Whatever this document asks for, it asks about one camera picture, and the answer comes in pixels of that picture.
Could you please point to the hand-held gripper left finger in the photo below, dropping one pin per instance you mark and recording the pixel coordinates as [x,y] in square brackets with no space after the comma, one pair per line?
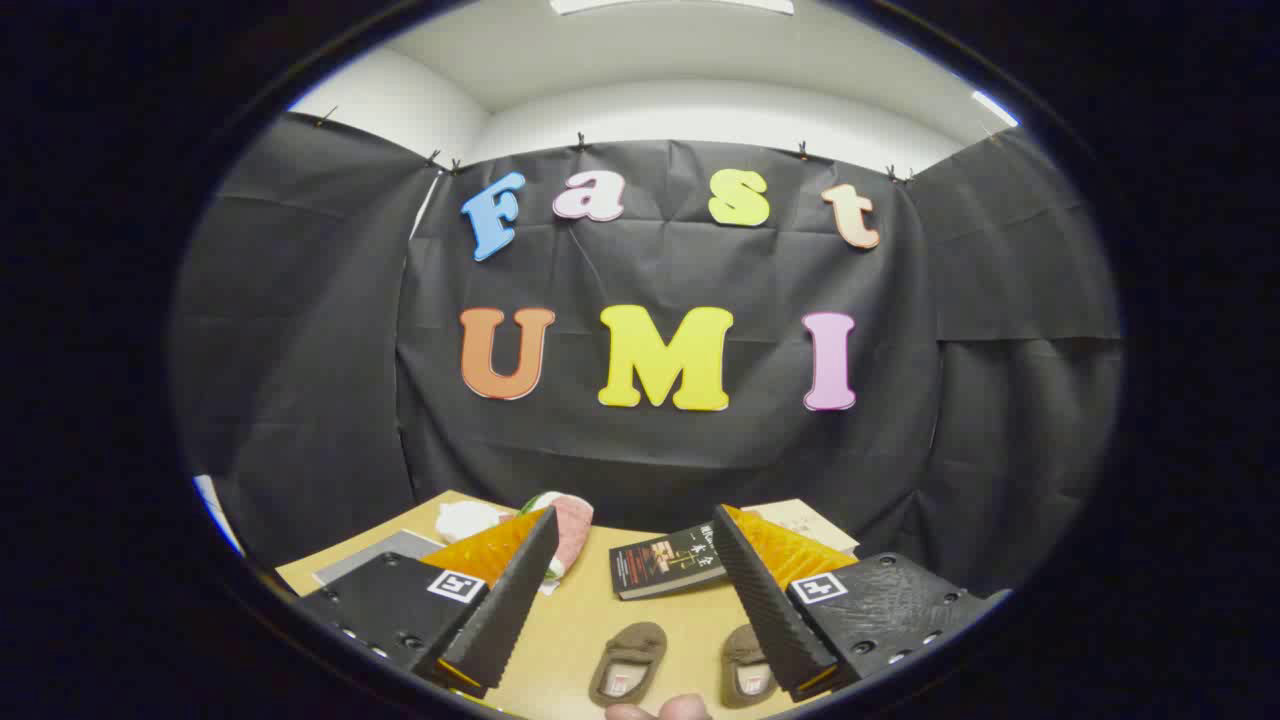
[520,590]

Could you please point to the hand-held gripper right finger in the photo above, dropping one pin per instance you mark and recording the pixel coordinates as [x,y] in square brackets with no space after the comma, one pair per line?
[755,590]

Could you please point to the brown fuzzy shoe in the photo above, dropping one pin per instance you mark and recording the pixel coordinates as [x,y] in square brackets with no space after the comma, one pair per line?
[640,640]
[740,645]

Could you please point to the grey beige fabric storage box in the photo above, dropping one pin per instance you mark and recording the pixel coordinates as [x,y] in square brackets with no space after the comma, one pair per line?
[385,552]

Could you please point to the watermelon slice plush toy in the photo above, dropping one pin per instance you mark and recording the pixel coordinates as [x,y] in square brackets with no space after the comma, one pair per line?
[572,530]

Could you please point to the white plush toy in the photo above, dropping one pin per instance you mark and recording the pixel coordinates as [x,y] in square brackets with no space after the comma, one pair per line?
[465,520]

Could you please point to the beige cover book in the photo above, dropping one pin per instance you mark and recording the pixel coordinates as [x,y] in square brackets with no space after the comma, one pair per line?
[810,520]

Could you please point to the black cover book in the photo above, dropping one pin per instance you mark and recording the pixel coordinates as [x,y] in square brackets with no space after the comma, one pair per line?
[660,562]

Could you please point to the ceiling light panel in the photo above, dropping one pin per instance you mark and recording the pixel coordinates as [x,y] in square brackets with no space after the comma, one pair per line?
[670,5]
[995,108]

